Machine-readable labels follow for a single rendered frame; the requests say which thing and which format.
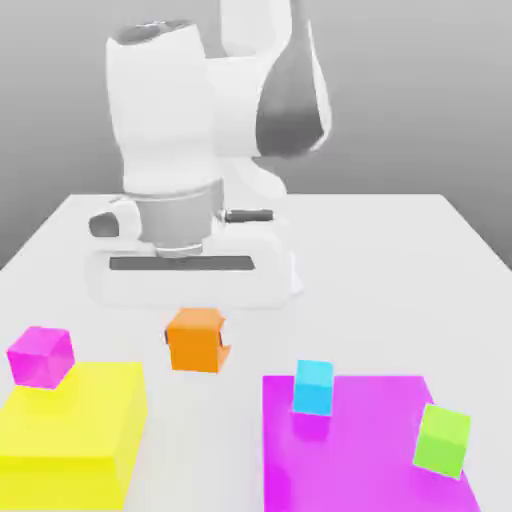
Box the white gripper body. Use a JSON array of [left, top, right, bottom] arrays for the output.
[[84, 227, 298, 311]]

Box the small orange cube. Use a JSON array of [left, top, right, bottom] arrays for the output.
[[164, 306, 233, 375]]

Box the small cyan cube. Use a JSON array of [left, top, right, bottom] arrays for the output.
[[292, 358, 335, 417]]

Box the small magenta cube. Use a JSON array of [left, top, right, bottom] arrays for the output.
[[6, 325, 76, 390]]

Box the small green cube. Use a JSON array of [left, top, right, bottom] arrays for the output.
[[412, 403, 472, 480]]

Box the large magenta box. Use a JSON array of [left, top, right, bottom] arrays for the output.
[[261, 374, 483, 512]]

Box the large yellow box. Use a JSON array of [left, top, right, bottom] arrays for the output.
[[0, 361, 148, 512]]

